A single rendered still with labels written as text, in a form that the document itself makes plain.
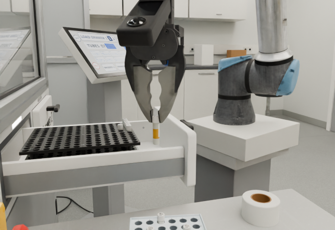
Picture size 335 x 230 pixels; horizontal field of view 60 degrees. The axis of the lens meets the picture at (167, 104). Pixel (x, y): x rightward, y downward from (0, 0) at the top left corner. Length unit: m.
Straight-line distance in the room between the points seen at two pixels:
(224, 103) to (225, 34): 3.79
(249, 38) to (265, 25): 4.05
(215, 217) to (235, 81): 0.52
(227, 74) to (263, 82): 0.13
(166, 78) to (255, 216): 0.31
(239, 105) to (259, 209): 0.50
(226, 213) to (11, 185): 0.40
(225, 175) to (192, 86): 2.87
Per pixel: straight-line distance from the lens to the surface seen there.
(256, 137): 0.92
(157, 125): 0.46
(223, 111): 1.03
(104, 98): 1.60
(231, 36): 4.83
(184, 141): 0.57
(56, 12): 2.33
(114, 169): 0.56
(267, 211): 0.59
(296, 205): 0.70
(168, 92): 0.44
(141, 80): 0.45
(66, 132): 0.69
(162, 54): 0.43
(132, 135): 0.64
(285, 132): 1.04
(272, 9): 0.91
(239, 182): 1.04
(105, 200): 1.80
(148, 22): 0.37
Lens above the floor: 1.08
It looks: 10 degrees down
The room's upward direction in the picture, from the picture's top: straight up
